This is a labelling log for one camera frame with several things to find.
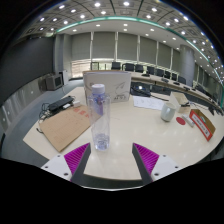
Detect open brown box, red side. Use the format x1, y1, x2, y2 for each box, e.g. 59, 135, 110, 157
188, 108, 217, 142

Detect clear plastic water bottle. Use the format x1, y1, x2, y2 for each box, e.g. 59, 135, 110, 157
87, 83, 112, 152

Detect row of black office chairs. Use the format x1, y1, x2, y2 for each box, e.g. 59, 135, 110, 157
110, 61, 208, 94

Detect long curved conference desk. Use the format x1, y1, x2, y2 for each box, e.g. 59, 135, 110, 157
69, 69, 224, 111

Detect white printed paper sheet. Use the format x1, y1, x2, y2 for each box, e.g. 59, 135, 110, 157
132, 95, 166, 111

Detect white remote control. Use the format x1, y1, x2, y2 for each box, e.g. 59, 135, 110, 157
181, 114, 195, 128

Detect grey box monitor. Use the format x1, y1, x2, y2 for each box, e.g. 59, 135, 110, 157
38, 73, 64, 92

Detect flat round red coaster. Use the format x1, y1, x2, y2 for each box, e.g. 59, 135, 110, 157
175, 116, 187, 126

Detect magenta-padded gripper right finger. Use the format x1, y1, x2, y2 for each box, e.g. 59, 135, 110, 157
131, 142, 184, 186

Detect round ceiling lights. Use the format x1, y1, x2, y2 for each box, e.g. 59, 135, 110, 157
23, 0, 224, 78

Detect white ceramic mug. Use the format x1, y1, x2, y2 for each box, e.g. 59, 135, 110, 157
160, 101, 177, 123

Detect large white printed cardboard box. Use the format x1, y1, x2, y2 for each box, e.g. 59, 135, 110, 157
82, 70, 132, 104

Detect flat brown cardboard sheet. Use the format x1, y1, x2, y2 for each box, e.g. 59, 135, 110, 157
39, 105, 93, 153

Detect black desk phone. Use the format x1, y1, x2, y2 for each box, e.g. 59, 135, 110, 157
130, 82, 152, 98

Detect black power strip with cables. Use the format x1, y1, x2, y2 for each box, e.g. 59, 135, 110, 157
39, 95, 76, 121

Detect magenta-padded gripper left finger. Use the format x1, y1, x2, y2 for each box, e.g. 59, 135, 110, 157
40, 142, 92, 186

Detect open beige cardboard box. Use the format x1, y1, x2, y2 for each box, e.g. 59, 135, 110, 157
169, 91, 192, 114

